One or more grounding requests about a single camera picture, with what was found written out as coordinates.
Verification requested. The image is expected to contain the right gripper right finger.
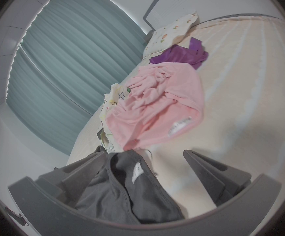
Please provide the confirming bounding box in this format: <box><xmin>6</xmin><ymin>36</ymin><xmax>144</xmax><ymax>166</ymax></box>
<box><xmin>183</xmin><ymin>149</ymin><xmax>252</xmax><ymax>209</ymax></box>

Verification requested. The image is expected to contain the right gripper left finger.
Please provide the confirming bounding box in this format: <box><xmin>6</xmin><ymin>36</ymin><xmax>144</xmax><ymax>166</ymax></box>
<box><xmin>35</xmin><ymin>146</ymin><xmax>108</xmax><ymax>207</ymax></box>

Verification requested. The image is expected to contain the black T-shirt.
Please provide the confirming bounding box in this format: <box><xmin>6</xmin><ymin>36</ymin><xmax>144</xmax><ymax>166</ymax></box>
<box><xmin>74</xmin><ymin>148</ymin><xmax>185</xmax><ymax>225</ymax></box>

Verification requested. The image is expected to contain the bed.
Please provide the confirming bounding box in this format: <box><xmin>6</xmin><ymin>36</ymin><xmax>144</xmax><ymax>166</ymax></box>
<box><xmin>66</xmin><ymin>0</ymin><xmax>285</xmax><ymax>221</ymax></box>

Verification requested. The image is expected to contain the white printed pyjama top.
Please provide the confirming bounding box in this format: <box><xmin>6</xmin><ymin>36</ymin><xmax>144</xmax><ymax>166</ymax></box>
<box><xmin>96</xmin><ymin>83</ymin><xmax>133</xmax><ymax>154</ymax></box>

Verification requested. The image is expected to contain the blue-green curtain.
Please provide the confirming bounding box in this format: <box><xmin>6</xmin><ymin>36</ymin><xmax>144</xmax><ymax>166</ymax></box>
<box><xmin>7</xmin><ymin>47</ymin><xmax>94</xmax><ymax>155</ymax></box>
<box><xmin>18</xmin><ymin>0</ymin><xmax>153</xmax><ymax>112</ymax></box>

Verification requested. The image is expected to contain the pink garment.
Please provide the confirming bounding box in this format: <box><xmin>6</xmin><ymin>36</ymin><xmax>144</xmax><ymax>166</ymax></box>
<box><xmin>106</xmin><ymin>62</ymin><xmax>205</xmax><ymax>151</ymax></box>

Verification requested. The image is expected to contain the purple garment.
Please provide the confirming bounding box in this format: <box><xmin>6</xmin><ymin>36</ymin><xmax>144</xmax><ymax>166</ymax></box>
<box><xmin>149</xmin><ymin>37</ymin><xmax>209</xmax><ymax>70</ymax></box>

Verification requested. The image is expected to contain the white printed pillow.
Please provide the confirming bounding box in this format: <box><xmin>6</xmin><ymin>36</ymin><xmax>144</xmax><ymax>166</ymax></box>
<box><xmin>142</xmin><ymin>11</ymin><xmax>199</xmax><ymax>58</ymax></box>

